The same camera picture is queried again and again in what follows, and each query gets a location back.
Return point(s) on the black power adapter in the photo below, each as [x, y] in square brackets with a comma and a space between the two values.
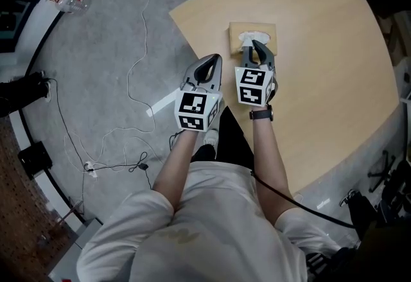
[143, 166]

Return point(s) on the black worn pack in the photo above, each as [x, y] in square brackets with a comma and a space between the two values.
[379, 255]

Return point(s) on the person's right forearm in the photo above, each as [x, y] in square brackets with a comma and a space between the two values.
[269, 162]

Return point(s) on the person's black trousers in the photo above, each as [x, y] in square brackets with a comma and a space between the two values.
[231, 142]

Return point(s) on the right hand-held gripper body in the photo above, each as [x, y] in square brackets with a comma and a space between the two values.
[252, 81]

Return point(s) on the white tissue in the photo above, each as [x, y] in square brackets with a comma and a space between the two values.
[253, 35]

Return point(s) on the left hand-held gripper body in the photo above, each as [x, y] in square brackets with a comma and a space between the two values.
[192, 104]

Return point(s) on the black wristwatch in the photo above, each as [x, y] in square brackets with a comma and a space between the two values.
[261, 113]

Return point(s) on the brown cardboard tissue box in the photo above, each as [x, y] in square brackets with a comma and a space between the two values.
[236, 38]

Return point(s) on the person's left forearm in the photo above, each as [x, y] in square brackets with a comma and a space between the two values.
[175, 171]

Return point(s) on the clear plastic bottle red label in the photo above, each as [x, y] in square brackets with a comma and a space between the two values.
[72, 3]

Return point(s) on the large wooden table white legs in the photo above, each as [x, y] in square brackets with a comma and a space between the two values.
[321, 81]

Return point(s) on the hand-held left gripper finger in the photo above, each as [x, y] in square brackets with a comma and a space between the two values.
[191, 72]
[216, 78]

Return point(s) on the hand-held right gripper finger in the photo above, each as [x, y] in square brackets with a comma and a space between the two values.
[245, 56]
[266, 56]

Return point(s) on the person's white shirt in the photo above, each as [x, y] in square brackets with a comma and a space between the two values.
[208, 229]

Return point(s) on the white power strip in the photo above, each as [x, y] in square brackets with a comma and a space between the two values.
[90, 169]
[323, 203]

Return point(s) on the person's white shoe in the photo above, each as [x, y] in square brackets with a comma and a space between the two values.
[210, 137]

